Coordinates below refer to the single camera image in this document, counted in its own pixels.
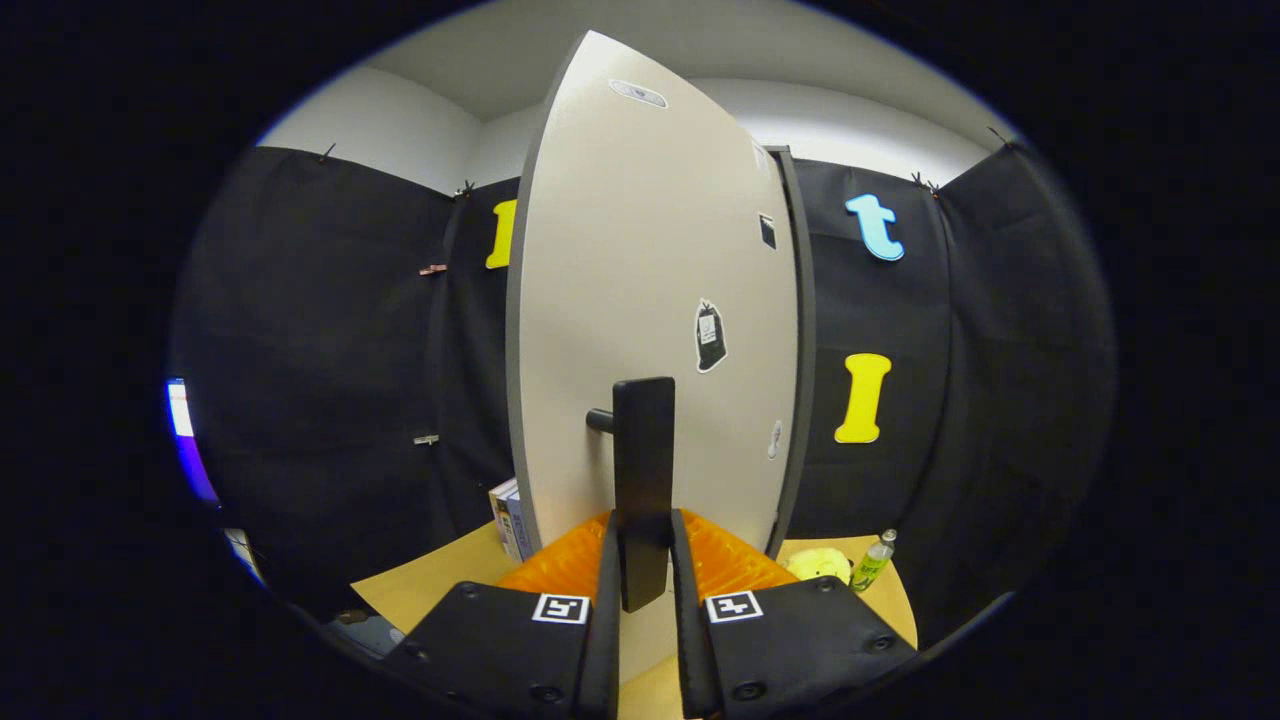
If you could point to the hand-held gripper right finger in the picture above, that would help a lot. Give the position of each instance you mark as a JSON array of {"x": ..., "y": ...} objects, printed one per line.
[{"x": 685, "y": 620}]

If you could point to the black backdrop cloth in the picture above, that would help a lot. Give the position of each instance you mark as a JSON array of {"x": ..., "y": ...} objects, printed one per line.
[{"x": 300, "y": 350}]

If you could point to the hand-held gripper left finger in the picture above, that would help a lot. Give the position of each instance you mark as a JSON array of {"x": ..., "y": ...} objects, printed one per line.
[{"x": 608, "y": 620}]

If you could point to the green plastic bottle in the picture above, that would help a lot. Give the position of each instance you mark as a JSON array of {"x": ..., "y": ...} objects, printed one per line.
[{"x": 872, "y": 565}]

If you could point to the yellow plush toy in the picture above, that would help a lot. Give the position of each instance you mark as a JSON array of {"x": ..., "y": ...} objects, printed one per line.
[{"x": 818, "y": 565}]

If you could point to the small cardboard box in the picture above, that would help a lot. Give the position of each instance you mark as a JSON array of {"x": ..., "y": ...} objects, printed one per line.
[{"x": 510, "y": 520}]

